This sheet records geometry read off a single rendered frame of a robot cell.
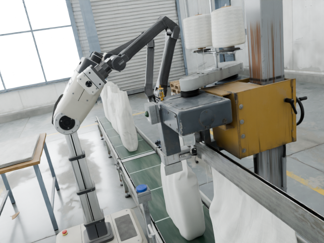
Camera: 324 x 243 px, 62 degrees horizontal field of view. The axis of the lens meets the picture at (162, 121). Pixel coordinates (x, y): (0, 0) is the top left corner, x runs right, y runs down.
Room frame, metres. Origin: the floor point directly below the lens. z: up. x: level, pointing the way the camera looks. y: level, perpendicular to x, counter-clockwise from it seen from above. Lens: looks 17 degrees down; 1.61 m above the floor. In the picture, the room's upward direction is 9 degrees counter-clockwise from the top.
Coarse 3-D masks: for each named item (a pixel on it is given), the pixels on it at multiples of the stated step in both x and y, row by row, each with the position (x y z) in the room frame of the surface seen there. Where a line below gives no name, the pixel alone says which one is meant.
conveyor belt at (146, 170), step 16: (144, 160) 2.70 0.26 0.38; (160, 160) 2.63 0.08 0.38; (144, 176) 2.33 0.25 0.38; (160, 176) 2.28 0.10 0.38; (160, 192) 2.00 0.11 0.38; (160, 208) 1.78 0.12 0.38; (160, 224) 1.60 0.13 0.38; (208, 224) 1.52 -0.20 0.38; (176, 240) 1.42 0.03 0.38; (192, 240) 1.39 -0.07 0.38; (208, 240) 1.37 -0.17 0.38
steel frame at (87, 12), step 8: (80, 0) 8.10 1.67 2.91; (88, 0) 8.16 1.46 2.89; (216, 0) 9.77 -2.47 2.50; (224, 0) 9.40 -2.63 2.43; (88, 8) 8.15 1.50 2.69; (216, 8) 9.76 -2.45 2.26; (88, 16) 8.14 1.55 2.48; (88, 24) 8.12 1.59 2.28; (88, 32) 8.11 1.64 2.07; (96, 32) 8.17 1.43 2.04; (88, 40) 8.09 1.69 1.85; (96, 40) 8.16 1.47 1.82; (96, 48) 8.15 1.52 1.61; (232, 56) 9.44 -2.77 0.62
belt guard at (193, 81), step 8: (224, 64) 1.50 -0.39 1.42; (232, 64) 1.44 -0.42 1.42; (240, 64) 1.45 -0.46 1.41; (200, 72) 1.34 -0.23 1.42; (208, 72) 1.29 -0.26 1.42; (216, 72) 1.31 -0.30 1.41; (224, 72) 1.35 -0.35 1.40; (232, 72) 1.40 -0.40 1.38; (240, 72) 1.45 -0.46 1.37; (184, 80) 1.19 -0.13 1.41; (192, 80) 1.19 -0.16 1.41; (200, 80) 1.22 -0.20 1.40; (208, 80) 1.26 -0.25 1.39; (216, 80) 1.30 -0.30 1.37; (184, 88) 1.20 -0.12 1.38; (192, 88) 1.19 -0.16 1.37
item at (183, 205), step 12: (180, 144) 1.40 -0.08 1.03; (168, 180) 1.49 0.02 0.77; (180, 180) 1.41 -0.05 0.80; (192, 180) 1.41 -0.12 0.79; (168, 192) 1.54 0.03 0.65; (180, 192) 1.38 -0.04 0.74; (192, 192) 1.38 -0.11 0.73; (168, 204) 1.57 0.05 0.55; (180, 204) 1.38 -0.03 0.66; (192, 204) 1.38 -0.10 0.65; (180, 216) 1.40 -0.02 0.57; (192, 216) 1.38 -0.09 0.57; (180, 228) 1.41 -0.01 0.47; (192, 228) 1.37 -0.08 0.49; (204, 228) 1.40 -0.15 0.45
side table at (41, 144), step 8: (40, 136) 2.99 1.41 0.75; (40, 144) 2.70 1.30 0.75; (40, 152) 2.44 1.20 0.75; (48, 152) 3.07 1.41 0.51; (32, 160) 2.27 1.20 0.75; (48, 160) 3.05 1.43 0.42; (0, 168) 2.20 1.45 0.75; (8, 168) 2.17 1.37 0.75; (16, 168) 2.18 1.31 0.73; (40, 176) 2.26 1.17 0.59; (8, 184) 2.92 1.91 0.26; (40, 184) 2.25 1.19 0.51; (56, 184) 3.06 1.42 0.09; (8, 192) 2.84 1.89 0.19; (48, 200) 2.26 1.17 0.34; (0, 208) 2.50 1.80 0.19; (48, 208) 2.25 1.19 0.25; (56, 224) 2.26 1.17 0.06
